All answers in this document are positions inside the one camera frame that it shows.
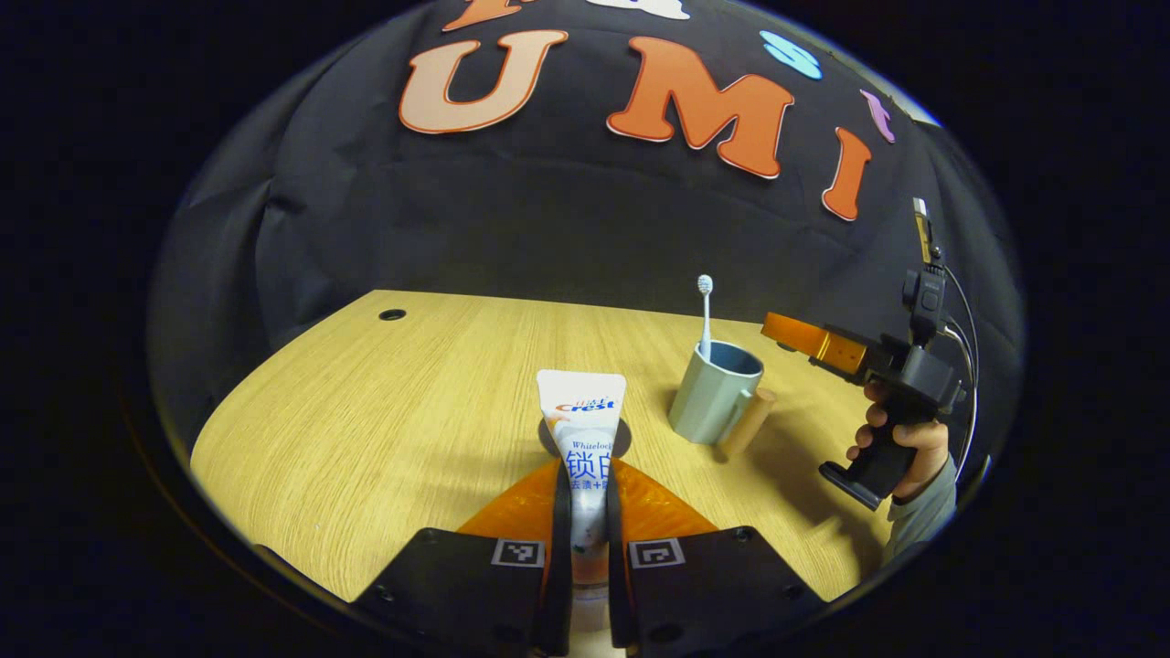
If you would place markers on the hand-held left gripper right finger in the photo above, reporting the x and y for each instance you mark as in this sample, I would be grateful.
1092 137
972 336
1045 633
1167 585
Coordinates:
618 548

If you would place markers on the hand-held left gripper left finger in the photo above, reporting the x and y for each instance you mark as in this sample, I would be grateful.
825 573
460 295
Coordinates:
559 548

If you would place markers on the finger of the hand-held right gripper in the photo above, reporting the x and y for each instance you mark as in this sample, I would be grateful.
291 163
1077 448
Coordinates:
804 336

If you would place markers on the pale blue toothbrush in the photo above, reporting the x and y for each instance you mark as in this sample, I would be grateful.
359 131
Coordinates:
705 320

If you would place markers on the dark round coaster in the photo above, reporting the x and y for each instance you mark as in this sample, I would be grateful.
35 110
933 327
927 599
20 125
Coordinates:
623 440

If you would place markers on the white toothpaste tube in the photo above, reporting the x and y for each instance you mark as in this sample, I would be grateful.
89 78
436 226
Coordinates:
582 402

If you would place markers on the black backdrop cloth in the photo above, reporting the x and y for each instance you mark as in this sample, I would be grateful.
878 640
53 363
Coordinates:
548 219

